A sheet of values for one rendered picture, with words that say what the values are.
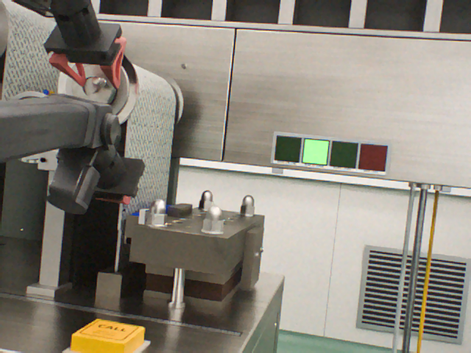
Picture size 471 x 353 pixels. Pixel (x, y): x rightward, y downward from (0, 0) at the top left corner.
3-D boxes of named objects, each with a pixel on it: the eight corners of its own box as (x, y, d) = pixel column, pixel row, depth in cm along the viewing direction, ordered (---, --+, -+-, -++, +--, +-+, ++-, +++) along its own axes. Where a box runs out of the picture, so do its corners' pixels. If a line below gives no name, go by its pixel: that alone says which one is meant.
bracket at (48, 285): (24, 294, 91) (40, 107, 89) (45, 285, 97) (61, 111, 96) (52, 298, 90) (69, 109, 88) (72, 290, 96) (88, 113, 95)
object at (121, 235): (113, 280, 96) (118, 229, 96) (159, 258, 119) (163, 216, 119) (116, 281, 96) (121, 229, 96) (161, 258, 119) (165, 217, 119)
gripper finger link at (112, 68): (124, 102, 87) (108, 55, 80) (82, 98, 89) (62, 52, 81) (137, 73, 91) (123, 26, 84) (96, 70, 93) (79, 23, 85)
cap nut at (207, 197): (196, 209, 124) (197, 189, 123) (199, 208, 127) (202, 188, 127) (211, 211, 123) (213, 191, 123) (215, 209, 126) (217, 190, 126)
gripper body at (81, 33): (110, 62, 81) (96, 18, 75) (46, 56, 83) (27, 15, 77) (124, 34, 85) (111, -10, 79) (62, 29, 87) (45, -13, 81)
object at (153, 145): (117, 229, 95) (127, 122, 94) (162, 217, 118) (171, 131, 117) (120, 230, 95) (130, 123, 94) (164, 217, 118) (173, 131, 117)
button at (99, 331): (69, 353, 68) (71, 333, 68) (95, 335, 75) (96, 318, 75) (123, 362, 67) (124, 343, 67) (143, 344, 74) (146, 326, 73)
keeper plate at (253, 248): (239, 290, 104) (246, 232, 103) (249, 279, 114) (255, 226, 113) (252, 291, 103) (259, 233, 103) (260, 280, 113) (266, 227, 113)
